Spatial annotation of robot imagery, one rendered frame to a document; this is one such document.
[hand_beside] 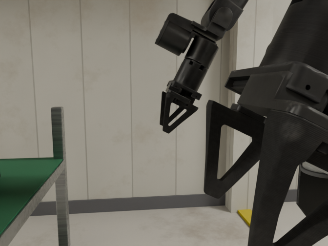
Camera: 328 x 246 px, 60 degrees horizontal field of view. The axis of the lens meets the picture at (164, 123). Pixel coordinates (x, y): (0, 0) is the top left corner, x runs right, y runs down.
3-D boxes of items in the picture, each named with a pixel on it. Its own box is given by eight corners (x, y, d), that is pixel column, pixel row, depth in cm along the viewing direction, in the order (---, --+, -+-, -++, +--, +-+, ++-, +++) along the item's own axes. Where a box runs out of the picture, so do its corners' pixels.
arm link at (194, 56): (224, 43, 58) (216, 46, 63) (194, 26, 56) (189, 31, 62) (209, 73, 58) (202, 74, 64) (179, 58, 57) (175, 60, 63)
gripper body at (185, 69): (169, 88, 56) (186, 53, 55) (165, 88, 66) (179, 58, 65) (198, 103, 56) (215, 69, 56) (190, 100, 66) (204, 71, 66)
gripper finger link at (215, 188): (184, 204, 19) (248, 74, 18) (172, 172, 26) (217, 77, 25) (271, 241, 20) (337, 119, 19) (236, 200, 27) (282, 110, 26)
